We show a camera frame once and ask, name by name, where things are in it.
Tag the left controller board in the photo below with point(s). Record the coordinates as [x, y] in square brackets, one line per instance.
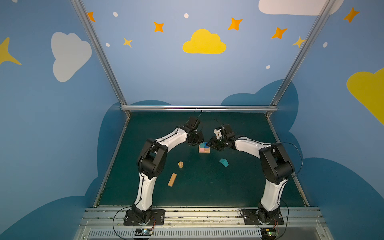
[143, 232]

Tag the right aluminium frame post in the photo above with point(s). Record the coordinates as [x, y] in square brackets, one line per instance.
[311, 38]

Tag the aluminium frame post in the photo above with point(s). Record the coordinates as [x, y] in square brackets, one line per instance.
[88, 26]
[311, 38]

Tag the controller board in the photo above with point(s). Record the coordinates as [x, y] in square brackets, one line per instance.
[143, 232]
[268, 234]

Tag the front aluminium rail bed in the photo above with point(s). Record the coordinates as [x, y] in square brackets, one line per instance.
[202, 223]

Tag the right controller board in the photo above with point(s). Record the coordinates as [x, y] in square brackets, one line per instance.
[268, 234]

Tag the left aluminium frame post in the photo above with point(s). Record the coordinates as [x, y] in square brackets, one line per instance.
[88, 26]

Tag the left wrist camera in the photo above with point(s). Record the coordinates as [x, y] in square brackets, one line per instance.
[193, 123]

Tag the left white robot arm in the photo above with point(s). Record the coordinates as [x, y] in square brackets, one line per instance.
[151, 163]

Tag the small wood cylinder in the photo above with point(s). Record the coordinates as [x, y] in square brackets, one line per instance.
[180, 164]

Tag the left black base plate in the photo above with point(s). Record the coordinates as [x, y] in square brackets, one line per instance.
[156, 216]

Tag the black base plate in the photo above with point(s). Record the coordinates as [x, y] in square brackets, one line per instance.
[156, 216]
[250, 216]

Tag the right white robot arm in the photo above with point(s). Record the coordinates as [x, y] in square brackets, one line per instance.
[276, 165]

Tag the back aluminium frame rail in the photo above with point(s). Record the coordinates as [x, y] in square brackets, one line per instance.
[159, 108]

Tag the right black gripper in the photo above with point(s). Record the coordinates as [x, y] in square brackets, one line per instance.
[217, 142]

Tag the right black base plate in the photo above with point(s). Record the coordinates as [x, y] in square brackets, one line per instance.
[250, 216]

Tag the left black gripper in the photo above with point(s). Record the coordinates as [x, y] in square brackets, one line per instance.
[196, 138]

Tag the teal house-shaped block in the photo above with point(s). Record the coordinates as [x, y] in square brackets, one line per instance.
[224, 162]

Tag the long natural wood block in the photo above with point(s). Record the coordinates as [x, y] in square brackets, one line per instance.
[172, 180]

